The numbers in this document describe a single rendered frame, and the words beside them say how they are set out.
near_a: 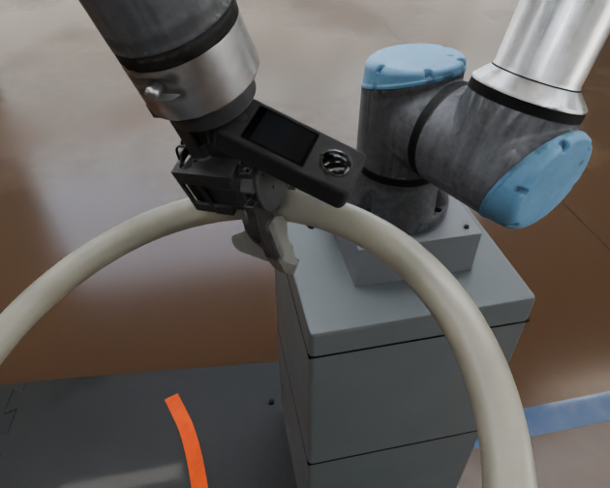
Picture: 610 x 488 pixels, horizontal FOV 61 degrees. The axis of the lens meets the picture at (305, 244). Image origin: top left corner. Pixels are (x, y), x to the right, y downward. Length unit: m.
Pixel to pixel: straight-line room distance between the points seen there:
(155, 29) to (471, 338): 0.28
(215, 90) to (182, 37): 0.04
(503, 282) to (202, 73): 0.73
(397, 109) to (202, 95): 0.45
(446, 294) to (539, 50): 0.38
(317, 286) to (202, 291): 1.25
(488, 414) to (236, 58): 0.28
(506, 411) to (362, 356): 0.58
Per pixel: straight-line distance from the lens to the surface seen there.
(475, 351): 0.36
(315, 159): 0.40
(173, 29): 0.34
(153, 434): 1.75
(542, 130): 0.69
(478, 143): 0.69
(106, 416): 1.83
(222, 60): 0.36
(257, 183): 0.42
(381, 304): 0.88
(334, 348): 0.87
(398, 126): 0.77
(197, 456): 1.68
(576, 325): 2.21
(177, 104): 0.37
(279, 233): 0.47
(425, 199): 0.87
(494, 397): 0.35
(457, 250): 0.92
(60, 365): 2.03
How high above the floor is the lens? 1.49
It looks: 40 degrees down
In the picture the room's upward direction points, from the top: straight up
